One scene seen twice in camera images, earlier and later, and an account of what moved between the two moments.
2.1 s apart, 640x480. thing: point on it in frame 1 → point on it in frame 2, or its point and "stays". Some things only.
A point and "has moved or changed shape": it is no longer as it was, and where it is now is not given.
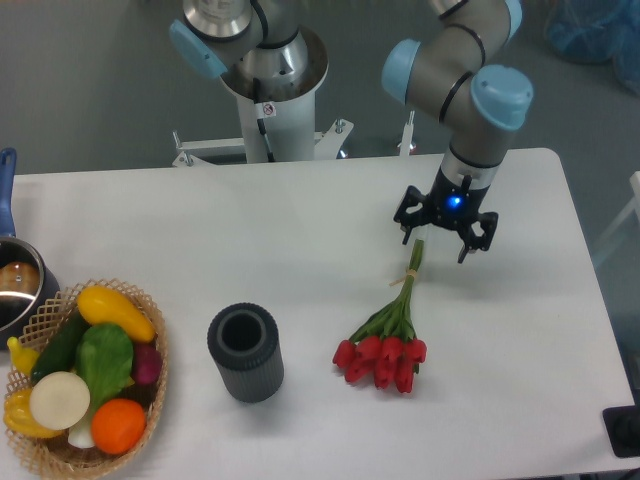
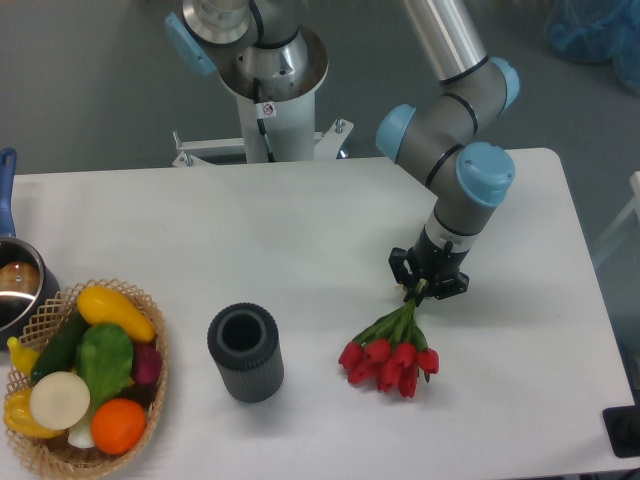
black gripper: [451, 207] → [433, 263]
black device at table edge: [622, 425] stays
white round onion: [60, 401] stays
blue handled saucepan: [29, 284] stays
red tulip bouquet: [387, 348] has moved or changed shape
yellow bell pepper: [18, 415] stays
